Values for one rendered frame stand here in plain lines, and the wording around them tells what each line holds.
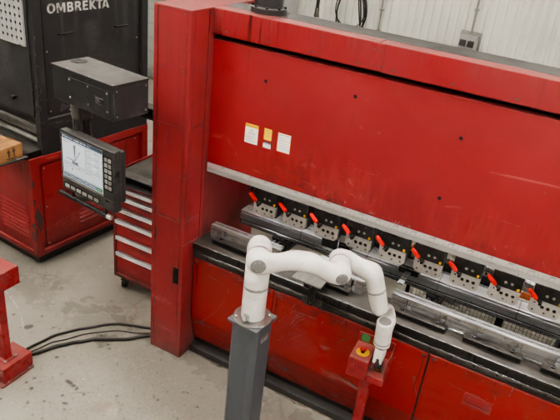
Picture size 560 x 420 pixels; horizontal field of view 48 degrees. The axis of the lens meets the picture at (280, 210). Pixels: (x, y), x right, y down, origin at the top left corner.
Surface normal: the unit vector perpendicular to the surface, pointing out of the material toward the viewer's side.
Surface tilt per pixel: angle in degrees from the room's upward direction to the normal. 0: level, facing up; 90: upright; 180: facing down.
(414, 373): 90
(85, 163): 90
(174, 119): 90
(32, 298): 0
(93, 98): 90
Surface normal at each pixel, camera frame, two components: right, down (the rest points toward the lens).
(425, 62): -0.48, 0.36
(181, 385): 0.11, -0.88
